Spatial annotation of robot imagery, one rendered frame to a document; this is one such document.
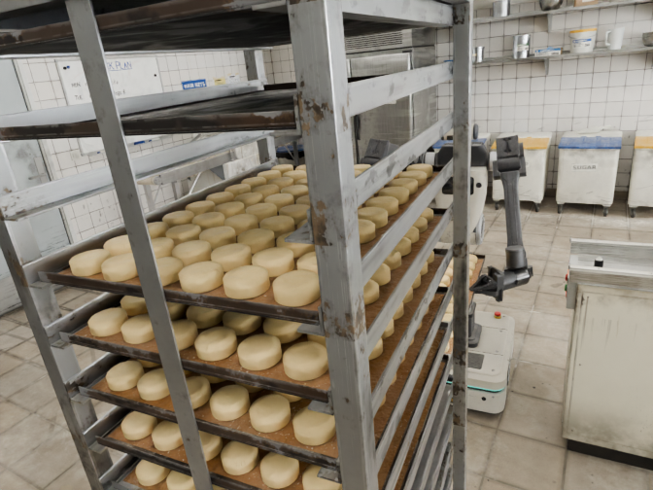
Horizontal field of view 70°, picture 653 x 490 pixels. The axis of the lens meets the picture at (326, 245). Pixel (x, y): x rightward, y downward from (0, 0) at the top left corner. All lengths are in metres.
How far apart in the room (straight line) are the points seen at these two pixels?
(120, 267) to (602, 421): 2.09
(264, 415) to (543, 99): 5.55
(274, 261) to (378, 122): 4.97
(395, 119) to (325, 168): 5.02
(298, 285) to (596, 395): 1.93
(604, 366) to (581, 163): 3.38
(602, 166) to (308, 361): 4.96
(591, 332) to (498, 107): 4.20
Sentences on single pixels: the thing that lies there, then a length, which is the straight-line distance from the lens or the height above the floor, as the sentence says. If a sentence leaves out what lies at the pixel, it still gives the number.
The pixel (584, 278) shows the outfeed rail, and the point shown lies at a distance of 2.04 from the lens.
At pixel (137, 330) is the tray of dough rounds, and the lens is 0.66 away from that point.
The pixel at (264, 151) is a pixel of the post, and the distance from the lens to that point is 1.13.
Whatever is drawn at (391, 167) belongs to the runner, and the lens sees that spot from 0.58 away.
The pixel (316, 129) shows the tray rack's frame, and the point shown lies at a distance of 0.36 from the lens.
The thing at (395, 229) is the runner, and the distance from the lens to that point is 0.61.
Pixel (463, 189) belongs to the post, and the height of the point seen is 1.46.
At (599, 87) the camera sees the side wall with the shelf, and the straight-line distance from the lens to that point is 5.90.
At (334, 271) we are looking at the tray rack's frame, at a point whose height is 1.55.
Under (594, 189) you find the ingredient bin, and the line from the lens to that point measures 5.42.
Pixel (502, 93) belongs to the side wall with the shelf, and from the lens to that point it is 5.99.
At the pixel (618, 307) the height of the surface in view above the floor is 0.76.
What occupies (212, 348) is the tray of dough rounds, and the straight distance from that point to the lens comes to 0.58.
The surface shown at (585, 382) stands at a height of 0.40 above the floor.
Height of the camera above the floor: 1.72
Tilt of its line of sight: 21 degrees down
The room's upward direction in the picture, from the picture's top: 6 degrees counter-clockwise
